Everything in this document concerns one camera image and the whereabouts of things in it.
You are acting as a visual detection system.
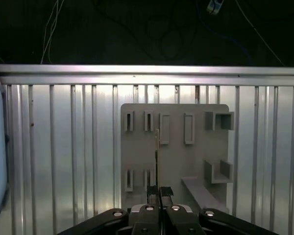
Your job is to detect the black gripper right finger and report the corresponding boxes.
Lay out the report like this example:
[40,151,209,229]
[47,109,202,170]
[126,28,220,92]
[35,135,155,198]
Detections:
[160,186,280,235]

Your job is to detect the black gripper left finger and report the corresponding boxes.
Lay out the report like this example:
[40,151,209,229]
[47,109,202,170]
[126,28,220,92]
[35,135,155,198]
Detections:
[56,185,162,235]

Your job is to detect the grey parts rack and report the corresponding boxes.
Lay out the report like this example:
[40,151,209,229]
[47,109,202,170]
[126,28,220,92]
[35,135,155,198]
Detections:
[120,103,236,214]

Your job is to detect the white power strip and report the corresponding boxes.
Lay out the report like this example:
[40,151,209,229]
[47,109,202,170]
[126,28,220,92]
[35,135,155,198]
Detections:
[205,0,224,13]

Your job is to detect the blue cable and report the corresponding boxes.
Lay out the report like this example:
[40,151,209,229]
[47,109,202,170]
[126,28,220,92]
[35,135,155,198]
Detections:
[197,13,253,66]

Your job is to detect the thin white cable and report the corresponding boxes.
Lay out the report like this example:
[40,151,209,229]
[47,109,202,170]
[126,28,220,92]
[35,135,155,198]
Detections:
[234,0,288,67]
[40,0,65,65]

